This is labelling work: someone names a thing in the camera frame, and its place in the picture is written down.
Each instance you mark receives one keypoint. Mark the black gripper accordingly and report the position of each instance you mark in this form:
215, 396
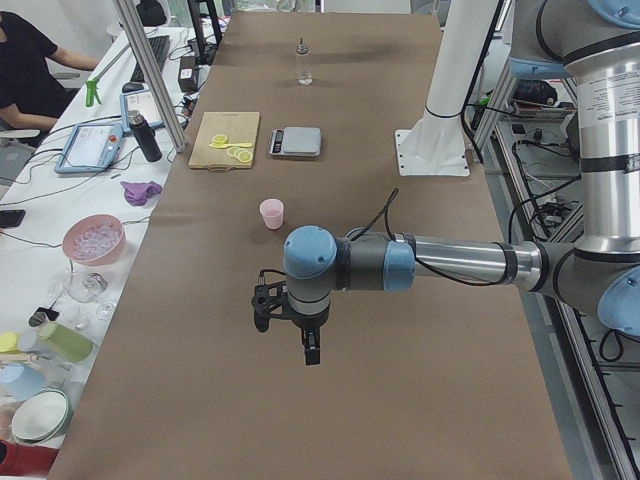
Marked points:
307, 323

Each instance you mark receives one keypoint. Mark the pink plastic cup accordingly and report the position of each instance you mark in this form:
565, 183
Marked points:
272, 213

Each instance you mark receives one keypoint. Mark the glass sauce bottle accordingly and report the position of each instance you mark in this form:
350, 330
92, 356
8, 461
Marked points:
304, 75

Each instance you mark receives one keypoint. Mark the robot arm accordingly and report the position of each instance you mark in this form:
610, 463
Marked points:
595, 42

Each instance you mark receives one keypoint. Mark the silver kitchen scale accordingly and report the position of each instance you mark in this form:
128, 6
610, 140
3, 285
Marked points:
295, 142

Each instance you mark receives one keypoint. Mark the green cup lying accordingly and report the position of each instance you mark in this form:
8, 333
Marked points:
67, 343

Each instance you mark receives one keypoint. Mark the light blue cup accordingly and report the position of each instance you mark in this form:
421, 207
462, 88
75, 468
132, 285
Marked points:
22, 381

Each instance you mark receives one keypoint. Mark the yellow cup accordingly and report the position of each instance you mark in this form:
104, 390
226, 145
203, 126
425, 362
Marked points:
9, 343

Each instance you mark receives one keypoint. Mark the front lemon slice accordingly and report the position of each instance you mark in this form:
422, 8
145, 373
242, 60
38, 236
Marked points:
244, 156

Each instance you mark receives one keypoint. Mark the lemon slice on knife tip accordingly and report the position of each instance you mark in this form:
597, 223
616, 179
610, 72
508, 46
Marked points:
219, 140

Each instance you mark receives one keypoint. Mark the purple cloth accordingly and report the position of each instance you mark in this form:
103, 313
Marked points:
138, 193

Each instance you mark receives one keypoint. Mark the clear wine glass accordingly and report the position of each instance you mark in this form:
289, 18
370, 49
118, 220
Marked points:
84, 287

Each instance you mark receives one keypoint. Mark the pink bowl with ice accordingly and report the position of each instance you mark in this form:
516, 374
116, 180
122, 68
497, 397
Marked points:
95, 240

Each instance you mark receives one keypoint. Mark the black thermos bottle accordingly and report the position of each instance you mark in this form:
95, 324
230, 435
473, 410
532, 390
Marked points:
144, 136

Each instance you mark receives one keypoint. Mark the white green bowl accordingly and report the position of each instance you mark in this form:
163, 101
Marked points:
44, 416

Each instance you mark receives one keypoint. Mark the near teach pendant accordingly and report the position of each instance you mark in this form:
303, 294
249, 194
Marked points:
90, 148

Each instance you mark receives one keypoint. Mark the teach pendant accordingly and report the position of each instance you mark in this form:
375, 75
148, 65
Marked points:
90, 148
143, 102

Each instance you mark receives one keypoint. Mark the far teach pendant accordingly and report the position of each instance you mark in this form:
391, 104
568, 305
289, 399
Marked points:
143, 102

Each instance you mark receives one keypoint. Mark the black smartphone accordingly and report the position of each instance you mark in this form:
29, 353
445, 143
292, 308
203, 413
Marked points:
11, 218

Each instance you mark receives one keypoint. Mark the green clamp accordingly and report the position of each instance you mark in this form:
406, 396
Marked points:
92, 93

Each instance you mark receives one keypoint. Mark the seated person black shirt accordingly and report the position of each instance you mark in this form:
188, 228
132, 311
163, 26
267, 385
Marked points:
31, 98

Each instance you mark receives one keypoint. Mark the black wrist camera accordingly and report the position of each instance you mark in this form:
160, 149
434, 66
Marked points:
268, 303

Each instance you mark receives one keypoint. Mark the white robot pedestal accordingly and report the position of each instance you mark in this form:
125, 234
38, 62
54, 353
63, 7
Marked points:
435, 145

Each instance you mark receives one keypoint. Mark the aluminium frame post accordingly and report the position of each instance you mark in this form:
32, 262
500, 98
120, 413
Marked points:
146, 60

